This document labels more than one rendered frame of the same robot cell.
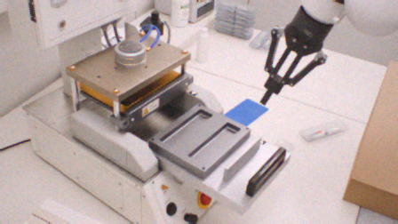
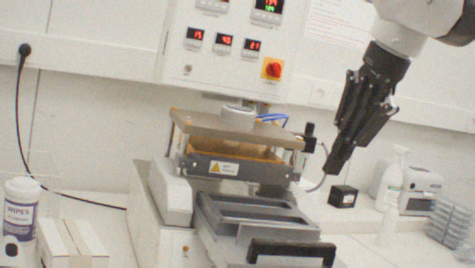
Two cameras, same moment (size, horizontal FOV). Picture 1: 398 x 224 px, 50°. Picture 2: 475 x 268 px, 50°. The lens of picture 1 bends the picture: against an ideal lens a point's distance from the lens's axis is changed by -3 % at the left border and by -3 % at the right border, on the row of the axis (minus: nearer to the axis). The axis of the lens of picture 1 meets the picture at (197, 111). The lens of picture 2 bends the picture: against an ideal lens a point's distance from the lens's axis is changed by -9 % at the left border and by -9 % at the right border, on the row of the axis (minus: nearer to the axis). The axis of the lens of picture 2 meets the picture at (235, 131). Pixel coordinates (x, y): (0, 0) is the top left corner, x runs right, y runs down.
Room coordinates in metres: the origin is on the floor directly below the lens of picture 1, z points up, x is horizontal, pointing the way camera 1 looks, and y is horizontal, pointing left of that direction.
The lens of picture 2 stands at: (-0.02, -0.56, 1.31)
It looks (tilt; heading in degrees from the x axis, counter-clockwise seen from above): 10 degrees down; 37
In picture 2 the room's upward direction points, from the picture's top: 12 degrees clockwise
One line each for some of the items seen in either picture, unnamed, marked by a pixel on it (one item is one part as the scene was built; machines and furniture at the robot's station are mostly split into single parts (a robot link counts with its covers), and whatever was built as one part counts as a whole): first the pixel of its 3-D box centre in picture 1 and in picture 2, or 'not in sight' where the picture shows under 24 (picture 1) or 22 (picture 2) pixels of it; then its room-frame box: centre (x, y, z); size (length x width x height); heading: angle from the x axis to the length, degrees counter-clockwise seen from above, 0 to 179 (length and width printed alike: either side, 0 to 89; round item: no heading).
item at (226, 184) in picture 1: (216, 149); (263, 231); (0.79, -0.05, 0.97); 0.30 x 0.22 x 0.08; 56
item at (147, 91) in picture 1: (133, 73); (235, 143); (0.95, 0.17, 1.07); 0.22 x 0.17 x 0.10; 146
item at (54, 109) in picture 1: (123, 113); (215, 196); (0.97, 0.21, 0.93); 0.46 x 0.35 x 0.01; 56
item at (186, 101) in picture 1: (185, 95); (289, 203); (1.02, 0.04, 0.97); 0.26 x 0.05 x 0.07; 56
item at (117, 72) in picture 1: (127, 61); (237, 133); (0.98, 0.19, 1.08); 0.31 x 0.24 x 0.13; 146
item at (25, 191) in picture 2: not in sight; (20, 210); (0.60, 0.47, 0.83); 0.09 x 0.09 x 0.15
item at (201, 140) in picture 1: (201, 138); (256, 215); (0.82, -0.01, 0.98); 0.20 x 0.17 x 0.03; 146
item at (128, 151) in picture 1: (113, 142); (169, 188); (0.80, 0.20, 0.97); 0.25 x 0.05 x 0.07; 56
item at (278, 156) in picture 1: (266, 170); (293, 253); (0.72, -0.17, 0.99); 0.15 x 0.02 x 0.04; 146
